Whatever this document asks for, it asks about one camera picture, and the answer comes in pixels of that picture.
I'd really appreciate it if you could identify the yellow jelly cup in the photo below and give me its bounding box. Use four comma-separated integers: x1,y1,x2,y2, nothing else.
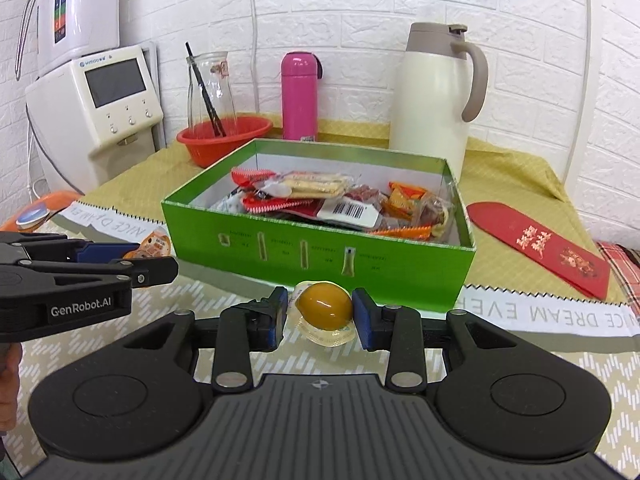
287,281,358,347

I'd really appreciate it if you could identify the white wall cable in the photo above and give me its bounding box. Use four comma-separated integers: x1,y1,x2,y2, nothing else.
249,0,262,117
564,0,592,192

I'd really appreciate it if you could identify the red plastic basin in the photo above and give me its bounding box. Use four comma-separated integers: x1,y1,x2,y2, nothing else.
176,116,274,169

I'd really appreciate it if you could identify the yellow tablecloth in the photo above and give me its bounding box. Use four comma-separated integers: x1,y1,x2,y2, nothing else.
82,119,631,306

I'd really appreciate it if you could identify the person's left hand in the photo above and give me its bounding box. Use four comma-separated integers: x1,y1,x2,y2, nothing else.
0,345,24,433

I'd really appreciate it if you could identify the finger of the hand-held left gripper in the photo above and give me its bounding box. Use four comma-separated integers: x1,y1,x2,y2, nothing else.
20,256,179,291
0,231,142,266

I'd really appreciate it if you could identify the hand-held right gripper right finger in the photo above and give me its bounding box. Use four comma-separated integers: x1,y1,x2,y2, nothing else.
351,287,518,394

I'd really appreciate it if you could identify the glass carafe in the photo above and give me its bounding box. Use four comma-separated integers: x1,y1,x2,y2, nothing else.
186,52,238,136

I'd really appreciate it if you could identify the green cardboard box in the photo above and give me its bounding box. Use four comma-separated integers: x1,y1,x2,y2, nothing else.
161,138,477,312

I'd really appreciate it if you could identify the clear wrapped snack packet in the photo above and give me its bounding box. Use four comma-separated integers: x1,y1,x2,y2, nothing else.
415,192,457,242

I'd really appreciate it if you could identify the clear cracker packet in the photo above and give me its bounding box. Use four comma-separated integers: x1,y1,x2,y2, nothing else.
272,170,357,200

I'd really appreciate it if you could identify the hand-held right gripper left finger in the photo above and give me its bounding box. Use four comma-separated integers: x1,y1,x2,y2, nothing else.
122,286,290,395

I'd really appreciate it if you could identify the white wall water purifier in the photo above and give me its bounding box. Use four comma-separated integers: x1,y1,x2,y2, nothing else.
15,0,121,81

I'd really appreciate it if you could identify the red and white snack packet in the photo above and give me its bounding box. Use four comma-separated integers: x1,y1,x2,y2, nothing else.
231,167,277,192

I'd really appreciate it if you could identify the beige patterned table mat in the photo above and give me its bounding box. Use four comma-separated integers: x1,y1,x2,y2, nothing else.
0,200,640,466

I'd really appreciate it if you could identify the black stirring stick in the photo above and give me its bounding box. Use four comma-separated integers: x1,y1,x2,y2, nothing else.
185,42,227,137

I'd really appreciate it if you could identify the orange and blue lid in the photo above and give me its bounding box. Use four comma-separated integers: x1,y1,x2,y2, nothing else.
0,190,83,233

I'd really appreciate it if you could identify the small orange jelly packet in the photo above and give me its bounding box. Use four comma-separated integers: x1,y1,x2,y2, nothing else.
122,227,173,291

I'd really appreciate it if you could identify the red plaid cloth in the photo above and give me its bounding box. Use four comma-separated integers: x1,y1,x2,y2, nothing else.
597,241,640,311

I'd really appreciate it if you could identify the white barcode label packet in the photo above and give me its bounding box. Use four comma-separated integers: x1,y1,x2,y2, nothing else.
317,195,381,231

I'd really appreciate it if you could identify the pink thermos bottle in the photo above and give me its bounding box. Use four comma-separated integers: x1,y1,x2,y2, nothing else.
280,51,323,142

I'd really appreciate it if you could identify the white countertop water dispenser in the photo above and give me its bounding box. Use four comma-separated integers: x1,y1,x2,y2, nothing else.
25,44,165,195

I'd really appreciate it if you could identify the cream thermos jug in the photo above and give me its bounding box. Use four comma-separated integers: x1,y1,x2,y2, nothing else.
389,22,489,181

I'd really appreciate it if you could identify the red envelope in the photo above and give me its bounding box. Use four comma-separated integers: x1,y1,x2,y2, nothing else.
466,201,612,301

